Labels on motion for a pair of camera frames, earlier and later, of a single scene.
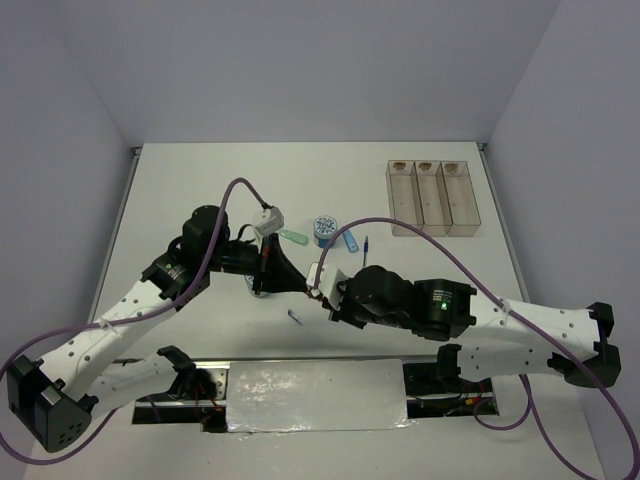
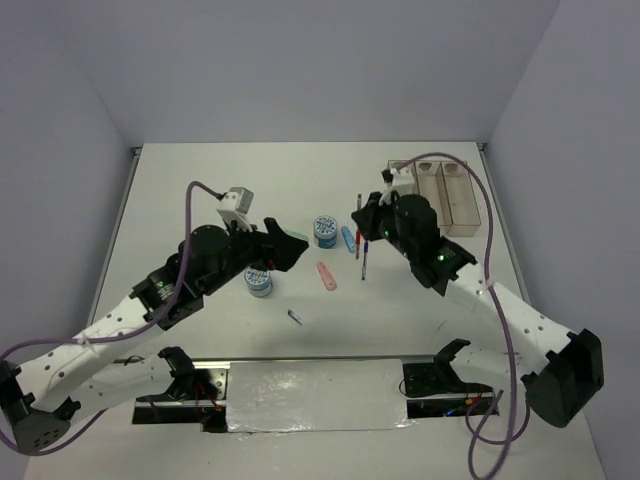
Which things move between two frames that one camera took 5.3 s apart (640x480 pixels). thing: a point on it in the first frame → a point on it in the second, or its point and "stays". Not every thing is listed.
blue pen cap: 293,315 stays
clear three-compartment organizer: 436,196 stays
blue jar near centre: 257,292 stays
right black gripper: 341,313 → 366,217
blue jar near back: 324,229 stays
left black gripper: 275,270 → 283,250
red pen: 317,298 → 358,232
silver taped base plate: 296,396 stays
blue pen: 366,248 stays
